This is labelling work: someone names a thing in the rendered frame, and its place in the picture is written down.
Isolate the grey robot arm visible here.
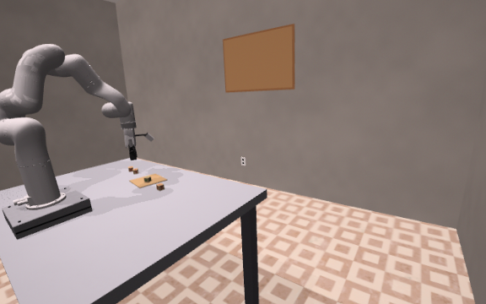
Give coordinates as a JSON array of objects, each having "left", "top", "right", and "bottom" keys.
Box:
[{"left": 0, "top": 44, "right": 136, "bottom": 210}]

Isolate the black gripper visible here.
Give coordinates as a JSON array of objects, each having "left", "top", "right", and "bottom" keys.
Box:
[{"left": 122, "top": 128, "right": 137, "bottom": 160}]

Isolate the tan flat mat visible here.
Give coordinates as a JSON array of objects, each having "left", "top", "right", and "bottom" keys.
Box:
[{"left": 129, "top": 174, "right": 167, "bottom": 188}]

